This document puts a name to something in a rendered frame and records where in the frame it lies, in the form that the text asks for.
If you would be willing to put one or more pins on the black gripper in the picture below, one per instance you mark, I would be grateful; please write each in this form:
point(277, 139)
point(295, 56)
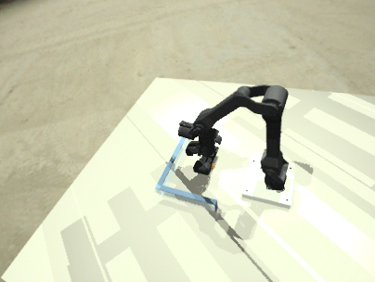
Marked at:
point(205, 164)

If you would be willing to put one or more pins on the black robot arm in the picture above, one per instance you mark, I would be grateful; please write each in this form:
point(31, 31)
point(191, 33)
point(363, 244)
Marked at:
point(275, 97)

